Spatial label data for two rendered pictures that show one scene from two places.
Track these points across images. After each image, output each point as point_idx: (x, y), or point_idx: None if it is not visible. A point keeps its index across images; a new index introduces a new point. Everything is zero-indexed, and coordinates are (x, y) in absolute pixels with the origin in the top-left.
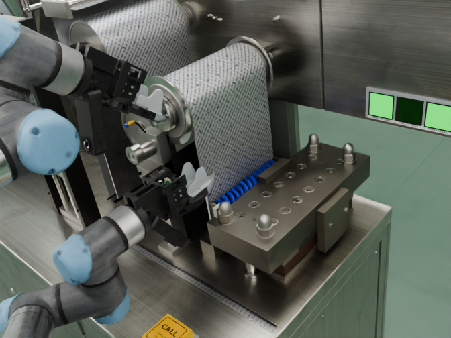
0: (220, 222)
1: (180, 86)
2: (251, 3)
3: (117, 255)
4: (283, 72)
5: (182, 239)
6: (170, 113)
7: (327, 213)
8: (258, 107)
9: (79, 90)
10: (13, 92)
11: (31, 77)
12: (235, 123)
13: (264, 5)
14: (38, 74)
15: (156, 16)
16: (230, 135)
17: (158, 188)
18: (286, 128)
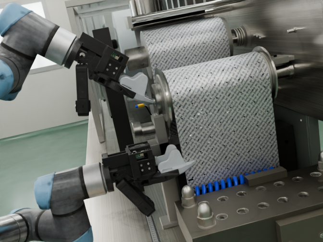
0: (182, 203)
1: (169, 77)
2: (278, 18)
3: (77, 197)
4: (301, 84)
5: (147, 209)
6: (157, 97)
7: (286, 228)
8: (258, 111)
9: (67, 62)
10: (12, 54)
11: (29, 46)
12: (227, 120)
13: (286, 18)
14: (35, 45)
15: (200, 30)
16: (219, 130)
17: (126, 155)
18: (307, 142)
